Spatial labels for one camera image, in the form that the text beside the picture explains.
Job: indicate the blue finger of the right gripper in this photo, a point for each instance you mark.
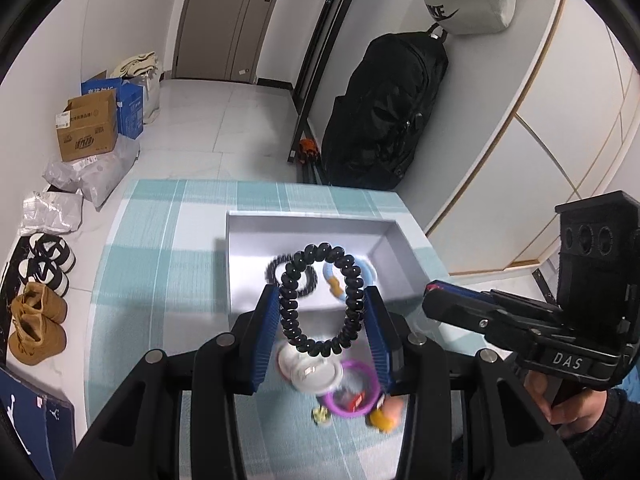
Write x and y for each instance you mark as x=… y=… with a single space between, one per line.
x=460 y=291

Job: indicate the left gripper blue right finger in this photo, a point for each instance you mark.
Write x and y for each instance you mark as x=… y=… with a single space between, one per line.
x=384 y=341

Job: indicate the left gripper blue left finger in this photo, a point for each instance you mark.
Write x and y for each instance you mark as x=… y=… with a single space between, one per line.
x=261 y=335

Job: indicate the white pin badge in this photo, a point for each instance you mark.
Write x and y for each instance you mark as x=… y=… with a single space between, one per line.
x=316 y=376

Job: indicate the pink pig figurine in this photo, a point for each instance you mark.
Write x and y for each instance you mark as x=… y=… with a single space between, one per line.
x=387 y=413

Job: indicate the right hand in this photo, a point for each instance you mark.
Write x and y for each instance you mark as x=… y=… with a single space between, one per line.
x=574 y=416

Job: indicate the silver gift box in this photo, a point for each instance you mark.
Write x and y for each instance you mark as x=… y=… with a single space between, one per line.
x=259 y=246

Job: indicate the teal plaid tablecloth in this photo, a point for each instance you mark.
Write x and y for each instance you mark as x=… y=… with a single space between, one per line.
x=162 y=282

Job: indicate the black backpack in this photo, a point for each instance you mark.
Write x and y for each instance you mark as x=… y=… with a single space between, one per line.
x=376 y=125

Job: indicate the grey plastic parcel bag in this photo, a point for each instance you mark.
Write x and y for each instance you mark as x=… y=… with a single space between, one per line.
x=95 y=176

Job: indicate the black white sandals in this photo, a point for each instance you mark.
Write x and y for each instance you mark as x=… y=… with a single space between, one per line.
x=49 y=261

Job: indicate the tan suede boot pair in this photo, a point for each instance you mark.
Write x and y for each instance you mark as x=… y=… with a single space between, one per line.
x=37 y=317

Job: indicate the silver plastic parcel bag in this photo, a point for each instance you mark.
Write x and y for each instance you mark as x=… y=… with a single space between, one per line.
x=54 y=213

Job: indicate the blue cardboard box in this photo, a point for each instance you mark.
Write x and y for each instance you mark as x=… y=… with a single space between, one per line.
x=129 y=103

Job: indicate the brown cardboard box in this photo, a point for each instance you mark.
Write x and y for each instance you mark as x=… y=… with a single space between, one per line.
x=87 y=126

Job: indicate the dark blue shoe box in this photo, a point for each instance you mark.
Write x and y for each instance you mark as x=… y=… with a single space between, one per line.
x=44 y=424

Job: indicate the white canvas bag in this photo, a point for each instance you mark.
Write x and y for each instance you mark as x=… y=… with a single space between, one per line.
x=144 y=70

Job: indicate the brown door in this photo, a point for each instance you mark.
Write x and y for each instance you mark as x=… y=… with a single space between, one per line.
x=221 y=40

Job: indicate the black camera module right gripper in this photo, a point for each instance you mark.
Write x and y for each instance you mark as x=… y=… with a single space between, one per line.
x=598 y=284

